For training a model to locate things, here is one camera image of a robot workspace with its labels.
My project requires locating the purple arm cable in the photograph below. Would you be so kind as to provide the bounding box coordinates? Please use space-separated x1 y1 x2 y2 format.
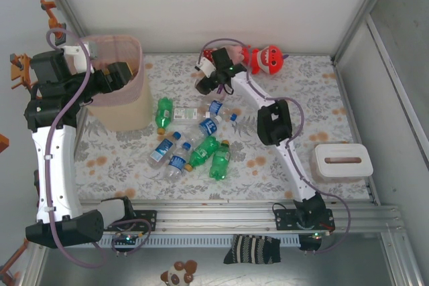
202 38 352 256
45 27 150 269

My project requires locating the blue label bottle white cap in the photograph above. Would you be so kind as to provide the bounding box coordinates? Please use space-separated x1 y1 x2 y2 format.
186 115 224 146

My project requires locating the white green label square bottle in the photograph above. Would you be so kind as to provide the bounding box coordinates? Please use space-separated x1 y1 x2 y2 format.
172 106 204 123

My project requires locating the white tissue box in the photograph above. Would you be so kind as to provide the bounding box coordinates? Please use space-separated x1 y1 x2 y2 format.
310 143 375 180

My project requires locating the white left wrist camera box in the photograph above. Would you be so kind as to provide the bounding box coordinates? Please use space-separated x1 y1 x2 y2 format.
62 43 99 74

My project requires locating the white slotted cable duct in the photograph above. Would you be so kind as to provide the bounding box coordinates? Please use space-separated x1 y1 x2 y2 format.
100 234 301 248

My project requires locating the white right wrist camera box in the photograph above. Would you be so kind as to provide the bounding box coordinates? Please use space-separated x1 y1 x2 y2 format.
195 58 215 78

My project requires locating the floral patterned tablecloth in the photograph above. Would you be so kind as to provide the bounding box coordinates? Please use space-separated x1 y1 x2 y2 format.
65 53 378 202

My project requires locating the pink pig plush toy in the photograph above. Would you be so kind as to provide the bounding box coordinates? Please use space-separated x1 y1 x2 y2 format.
200 44 245 72

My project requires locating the green plastic bottle yellow cap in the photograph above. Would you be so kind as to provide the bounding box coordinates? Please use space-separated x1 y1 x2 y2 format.
155 97 174 135
209 140 232 180
185 135 221 171

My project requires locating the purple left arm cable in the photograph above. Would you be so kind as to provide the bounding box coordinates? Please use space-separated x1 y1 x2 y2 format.
45 27 150 269

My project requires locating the orange claw wall model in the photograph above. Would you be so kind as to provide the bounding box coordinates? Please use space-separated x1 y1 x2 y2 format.
9 53 36 91

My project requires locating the light blue label water bottle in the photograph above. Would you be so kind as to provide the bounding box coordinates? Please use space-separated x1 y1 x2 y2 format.
148 131 182 170

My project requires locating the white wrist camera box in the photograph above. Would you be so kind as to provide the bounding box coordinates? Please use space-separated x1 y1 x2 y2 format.
62 43 99 74
195 58 215 78

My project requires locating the brown white dog plush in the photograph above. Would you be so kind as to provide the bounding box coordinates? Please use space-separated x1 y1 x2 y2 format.
160 259 198 286

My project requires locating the beige bin with pink liner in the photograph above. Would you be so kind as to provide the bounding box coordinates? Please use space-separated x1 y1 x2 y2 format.
77 33 154 132

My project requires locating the orange robot arm model grey base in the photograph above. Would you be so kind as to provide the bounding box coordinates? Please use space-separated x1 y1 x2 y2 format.
40 0 67 47

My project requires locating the red shark plush toy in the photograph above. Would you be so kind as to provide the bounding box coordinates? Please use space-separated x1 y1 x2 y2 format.
241 44 290 76

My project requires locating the black controller board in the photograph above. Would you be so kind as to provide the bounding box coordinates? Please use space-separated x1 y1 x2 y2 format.
298 232 324 252
115 232 140 245

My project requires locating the black white striped sock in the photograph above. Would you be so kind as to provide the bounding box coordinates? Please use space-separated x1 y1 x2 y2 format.
223 234 282 266

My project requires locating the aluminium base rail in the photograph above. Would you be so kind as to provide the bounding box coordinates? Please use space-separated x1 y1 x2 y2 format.
80 198 403 233

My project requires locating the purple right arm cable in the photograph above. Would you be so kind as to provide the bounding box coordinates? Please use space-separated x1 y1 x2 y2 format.
202 38 352 256

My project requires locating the dark blue label water bottle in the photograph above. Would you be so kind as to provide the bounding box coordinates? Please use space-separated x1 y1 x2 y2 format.
163 141 192 182

